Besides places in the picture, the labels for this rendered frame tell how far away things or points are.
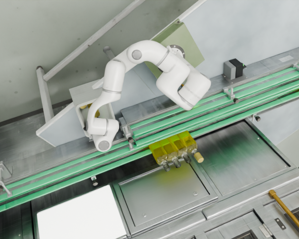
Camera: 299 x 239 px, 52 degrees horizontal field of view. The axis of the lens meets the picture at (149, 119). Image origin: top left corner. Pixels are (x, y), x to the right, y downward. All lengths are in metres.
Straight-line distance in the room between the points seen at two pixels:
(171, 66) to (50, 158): 0.83
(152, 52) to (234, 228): 0.90
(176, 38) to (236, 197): 0.83
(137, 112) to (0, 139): 1.09
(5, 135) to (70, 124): 0.78
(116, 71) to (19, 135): 1.19
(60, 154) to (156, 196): 0.56
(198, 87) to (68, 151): 0.80
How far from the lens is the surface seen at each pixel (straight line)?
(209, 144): 1.87
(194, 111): 1.64
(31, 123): 2.36
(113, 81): 1.29
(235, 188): 1.68
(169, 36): 1.50
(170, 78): 1.29
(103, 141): 1.37
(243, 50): 1.89
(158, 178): 1.69
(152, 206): 1.59
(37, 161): 1.73
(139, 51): 1.25
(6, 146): 2.28
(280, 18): 1.96
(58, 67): 2.12
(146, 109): 1.66
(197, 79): 1.31
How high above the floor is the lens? 2.06
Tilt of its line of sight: 46 degrees down
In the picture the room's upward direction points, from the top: 149 degrees clockwise
